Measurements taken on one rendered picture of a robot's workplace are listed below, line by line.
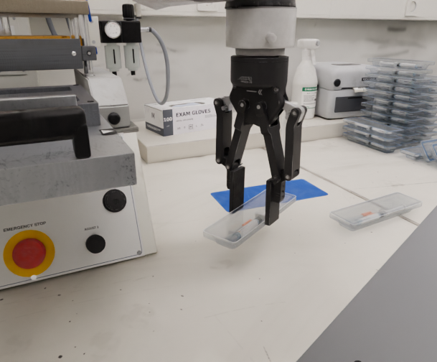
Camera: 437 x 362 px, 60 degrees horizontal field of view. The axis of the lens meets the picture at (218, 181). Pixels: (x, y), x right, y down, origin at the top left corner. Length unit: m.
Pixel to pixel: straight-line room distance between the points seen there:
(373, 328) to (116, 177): 0.22
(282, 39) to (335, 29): 1.16
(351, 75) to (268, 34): 0.88
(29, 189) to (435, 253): 0.30
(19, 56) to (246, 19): 0.35
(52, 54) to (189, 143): 0.47
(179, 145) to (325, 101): 0.54
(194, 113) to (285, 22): 0.66
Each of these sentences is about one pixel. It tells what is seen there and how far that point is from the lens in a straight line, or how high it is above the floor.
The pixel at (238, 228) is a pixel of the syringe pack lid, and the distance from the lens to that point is 0.53.
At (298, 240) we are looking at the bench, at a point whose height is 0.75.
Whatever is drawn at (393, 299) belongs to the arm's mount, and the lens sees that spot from 0.29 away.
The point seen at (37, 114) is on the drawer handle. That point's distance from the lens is 0.31.
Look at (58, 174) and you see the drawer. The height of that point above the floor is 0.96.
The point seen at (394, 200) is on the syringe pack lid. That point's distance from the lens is 0.78.
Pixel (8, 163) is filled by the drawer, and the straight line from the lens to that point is 0.33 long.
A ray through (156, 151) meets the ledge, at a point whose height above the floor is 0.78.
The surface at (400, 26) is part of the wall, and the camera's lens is 1.89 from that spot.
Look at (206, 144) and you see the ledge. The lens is 1.03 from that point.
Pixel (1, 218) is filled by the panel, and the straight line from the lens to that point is 0.57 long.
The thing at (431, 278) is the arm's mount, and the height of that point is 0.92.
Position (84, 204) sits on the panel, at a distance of 0.57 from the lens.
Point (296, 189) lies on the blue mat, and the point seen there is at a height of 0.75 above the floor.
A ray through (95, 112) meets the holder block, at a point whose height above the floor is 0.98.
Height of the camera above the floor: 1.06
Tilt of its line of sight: 21 degrees down
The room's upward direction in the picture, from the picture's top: straight up
